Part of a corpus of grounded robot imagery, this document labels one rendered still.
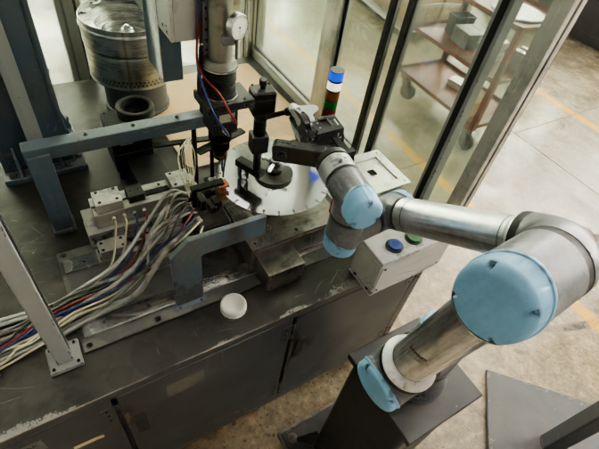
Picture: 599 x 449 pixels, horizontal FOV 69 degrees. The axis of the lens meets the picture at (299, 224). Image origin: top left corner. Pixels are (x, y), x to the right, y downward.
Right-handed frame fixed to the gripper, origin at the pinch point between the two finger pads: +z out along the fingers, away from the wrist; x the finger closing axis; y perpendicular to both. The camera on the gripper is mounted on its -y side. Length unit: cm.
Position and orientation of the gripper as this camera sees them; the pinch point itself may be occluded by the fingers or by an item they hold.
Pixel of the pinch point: (290, 112)
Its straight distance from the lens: 105.0
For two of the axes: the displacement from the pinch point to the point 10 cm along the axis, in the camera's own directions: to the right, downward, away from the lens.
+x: 0.0, -6.4, -7.7
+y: 9.3, -2.8, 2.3
